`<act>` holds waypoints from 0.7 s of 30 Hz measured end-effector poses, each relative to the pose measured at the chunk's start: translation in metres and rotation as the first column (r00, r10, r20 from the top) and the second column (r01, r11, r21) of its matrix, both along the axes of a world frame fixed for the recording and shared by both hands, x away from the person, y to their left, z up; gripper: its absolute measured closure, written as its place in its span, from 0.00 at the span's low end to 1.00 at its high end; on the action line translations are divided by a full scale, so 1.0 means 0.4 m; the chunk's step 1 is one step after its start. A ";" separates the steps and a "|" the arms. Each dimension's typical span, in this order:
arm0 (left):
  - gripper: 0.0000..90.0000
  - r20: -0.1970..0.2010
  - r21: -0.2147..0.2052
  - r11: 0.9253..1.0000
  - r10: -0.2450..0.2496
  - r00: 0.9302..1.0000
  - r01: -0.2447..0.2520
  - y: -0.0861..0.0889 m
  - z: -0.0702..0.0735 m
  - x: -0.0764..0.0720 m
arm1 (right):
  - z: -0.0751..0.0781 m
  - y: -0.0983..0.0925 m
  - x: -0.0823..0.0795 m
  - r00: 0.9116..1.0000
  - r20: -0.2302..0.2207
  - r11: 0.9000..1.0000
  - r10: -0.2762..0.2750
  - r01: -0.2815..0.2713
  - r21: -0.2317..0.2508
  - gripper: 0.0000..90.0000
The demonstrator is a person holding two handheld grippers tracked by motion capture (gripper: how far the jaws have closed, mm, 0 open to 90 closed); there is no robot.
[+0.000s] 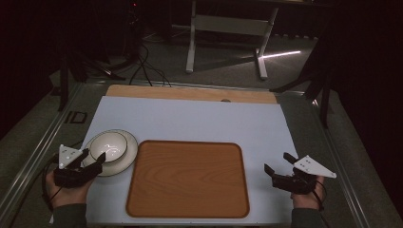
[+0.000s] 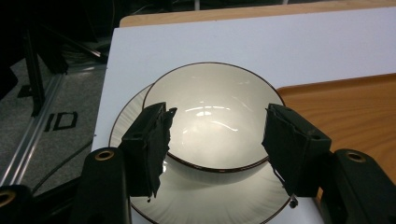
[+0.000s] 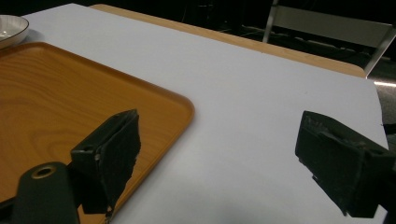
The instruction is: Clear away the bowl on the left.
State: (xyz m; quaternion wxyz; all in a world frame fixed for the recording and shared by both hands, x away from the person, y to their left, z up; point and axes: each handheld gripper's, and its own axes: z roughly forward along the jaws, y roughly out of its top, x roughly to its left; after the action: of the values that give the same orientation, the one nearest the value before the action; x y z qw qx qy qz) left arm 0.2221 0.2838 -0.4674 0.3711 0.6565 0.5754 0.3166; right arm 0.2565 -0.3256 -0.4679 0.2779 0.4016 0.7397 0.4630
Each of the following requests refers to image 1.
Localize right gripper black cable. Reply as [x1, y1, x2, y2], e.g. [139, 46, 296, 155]
[312, 180, 332, 228]

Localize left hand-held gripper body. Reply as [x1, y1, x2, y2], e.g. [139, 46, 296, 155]
[52, 143, 95, 189]

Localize person's right hand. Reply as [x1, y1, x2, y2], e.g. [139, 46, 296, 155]
[290, 175, 326, 211]

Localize wooden tray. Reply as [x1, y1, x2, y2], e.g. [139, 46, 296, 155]
[125, 140, 251, 219]

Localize black floor socket plate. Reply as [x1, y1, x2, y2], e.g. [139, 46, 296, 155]
[65, 110, 88, 124]

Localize white bowl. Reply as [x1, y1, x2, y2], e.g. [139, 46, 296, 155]
[89, 131, 128, 163]

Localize white table mat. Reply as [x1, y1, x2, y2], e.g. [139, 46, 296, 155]
[50, 95, 300, 226]

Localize white metal stand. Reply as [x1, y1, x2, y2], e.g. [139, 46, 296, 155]
[185, 0, 279, 81]

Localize black floor cables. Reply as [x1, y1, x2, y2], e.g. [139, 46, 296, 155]
[127, 42, 173, 88]

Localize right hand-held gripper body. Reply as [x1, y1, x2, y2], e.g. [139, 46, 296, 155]
[272, 154, 337, 195]

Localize black tripod stand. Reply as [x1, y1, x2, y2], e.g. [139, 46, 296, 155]
[56, 47, 127, 112]
[269, 41, 336, 129]

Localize person's left hand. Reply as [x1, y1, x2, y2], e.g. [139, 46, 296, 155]
[46, 169, 95, 209]

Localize white plate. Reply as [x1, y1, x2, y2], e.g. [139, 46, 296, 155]
[81, 128, 139, 178]

